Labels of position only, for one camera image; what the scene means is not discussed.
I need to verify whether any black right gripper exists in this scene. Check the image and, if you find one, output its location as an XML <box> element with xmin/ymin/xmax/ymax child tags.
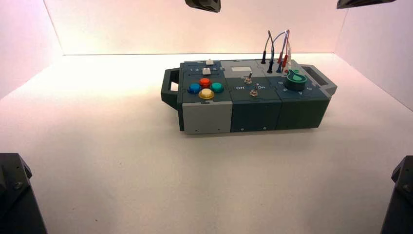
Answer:
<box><xmin>336</xmin><ymin>0</ymin><xmax>397</xmax><ymax>9</ymax></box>

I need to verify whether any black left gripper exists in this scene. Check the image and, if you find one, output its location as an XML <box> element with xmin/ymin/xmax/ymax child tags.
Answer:
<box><xmin>185</xmin><ymin>0</ymin><xmax>222</xmax><ymax>13</ymax></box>

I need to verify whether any yellow round push button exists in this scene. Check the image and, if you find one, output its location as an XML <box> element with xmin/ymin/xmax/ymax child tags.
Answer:
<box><xmin>198</xmin><ymin>88</ymin><xmax>215</xmax><ymax>100</ymax></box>

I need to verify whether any green rotary knob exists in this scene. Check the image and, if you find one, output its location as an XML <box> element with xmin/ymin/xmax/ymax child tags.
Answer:
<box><xmin>284</xmin><ymin>68</ymin><xmax>308</xmax><ymax>91</ymax></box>

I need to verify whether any dark teal modular control box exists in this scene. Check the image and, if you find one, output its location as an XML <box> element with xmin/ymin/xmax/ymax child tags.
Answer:
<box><xmin>160</xmin><ymin>59</ymin><xmax>338</xmax><ymax>135</ymax></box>

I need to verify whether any white jumper cable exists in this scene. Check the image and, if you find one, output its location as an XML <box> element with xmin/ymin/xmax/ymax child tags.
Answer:
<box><xmin>285</xmin><ymin>39</ymin><xmax>295</xmax><ymax>77</ymax></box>

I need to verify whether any black jumper cable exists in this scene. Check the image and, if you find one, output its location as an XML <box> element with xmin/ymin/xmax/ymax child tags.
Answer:
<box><xmin>260</xmin><ymin>30</ymin><xmax>275</xmax><ymax>74</ymax></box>

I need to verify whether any red jumper cable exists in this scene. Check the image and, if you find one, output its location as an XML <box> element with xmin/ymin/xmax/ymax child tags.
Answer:
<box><xmin>277</xmin><ymin>29</ymin><xmax>290</xmax><ymax>69</ymax></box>

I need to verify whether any blue jumper cable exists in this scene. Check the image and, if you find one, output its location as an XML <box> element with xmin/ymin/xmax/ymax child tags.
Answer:
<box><xmin>272</xmin><ymin>30</ymin><xmax>288</xmax><ymax>74</ymax></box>

